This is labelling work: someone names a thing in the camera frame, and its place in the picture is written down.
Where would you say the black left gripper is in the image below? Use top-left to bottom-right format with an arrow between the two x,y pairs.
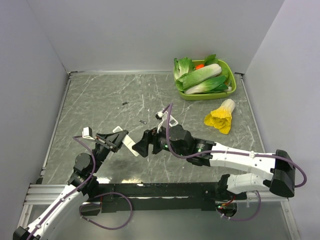
91,129 -> 128,173

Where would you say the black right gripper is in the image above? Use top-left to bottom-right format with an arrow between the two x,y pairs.
131,122 -> 188,158

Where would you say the plain white remote control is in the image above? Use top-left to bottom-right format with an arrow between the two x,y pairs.
112,126 -> 139,157

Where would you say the white battery cover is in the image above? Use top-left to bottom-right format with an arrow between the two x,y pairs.
122,135 -> 139,157

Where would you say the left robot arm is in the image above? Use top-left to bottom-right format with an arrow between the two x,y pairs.
12,127 -> 129,240

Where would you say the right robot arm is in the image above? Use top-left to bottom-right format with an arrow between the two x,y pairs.
132,124 -> 296,199

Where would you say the white remote with buttons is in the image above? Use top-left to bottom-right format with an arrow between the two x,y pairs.
169,116 -> 179,127

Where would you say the black base bar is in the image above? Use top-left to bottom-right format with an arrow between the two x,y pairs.
88,182 -> 247,213

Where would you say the yellow toy cabbage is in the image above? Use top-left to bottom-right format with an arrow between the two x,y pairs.
204,99 -> 236,135

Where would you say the green toy lettuce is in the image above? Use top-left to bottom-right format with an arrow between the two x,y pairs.
173,57 -> 195,81

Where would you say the green toy bok choy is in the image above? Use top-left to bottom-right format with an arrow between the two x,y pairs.
184,75 -> 229,95

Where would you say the orange toy carrot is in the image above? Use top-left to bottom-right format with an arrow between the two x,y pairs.
195,64 -> 205,70

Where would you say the large green toy cabbage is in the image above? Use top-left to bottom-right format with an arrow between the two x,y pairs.
182,63 -> 222,90

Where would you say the green plastic basket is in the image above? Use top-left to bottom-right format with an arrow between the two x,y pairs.
174,54 -> 237,101

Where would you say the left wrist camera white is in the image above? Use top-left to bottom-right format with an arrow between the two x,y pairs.
82,126 -> 96,142

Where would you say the aluminium frame rail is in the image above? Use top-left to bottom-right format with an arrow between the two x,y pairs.
23,184 -> 289,206

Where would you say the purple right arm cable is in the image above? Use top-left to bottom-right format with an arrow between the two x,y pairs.
162,102 -> 308,222

